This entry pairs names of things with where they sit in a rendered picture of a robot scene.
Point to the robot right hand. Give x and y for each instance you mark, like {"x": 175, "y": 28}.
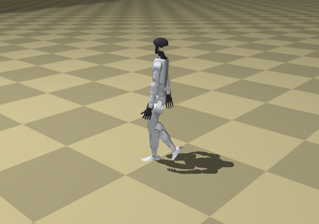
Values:
{"x": 168, "y": 100}

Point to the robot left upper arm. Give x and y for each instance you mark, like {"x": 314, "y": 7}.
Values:
{"x": 157, "y": 67}

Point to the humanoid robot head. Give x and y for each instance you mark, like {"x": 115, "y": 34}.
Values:
{"x": 160, "y": 42}

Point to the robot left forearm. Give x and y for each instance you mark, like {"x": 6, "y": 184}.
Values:
{"x": 153, "y": 93}

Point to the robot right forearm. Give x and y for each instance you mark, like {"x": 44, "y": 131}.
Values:
{"x": 167, "y": 88}

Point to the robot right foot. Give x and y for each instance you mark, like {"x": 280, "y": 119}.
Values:
{"x": 177, "y": 151}

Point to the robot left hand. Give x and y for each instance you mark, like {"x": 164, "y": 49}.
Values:
{"x": 147, "y": 112}

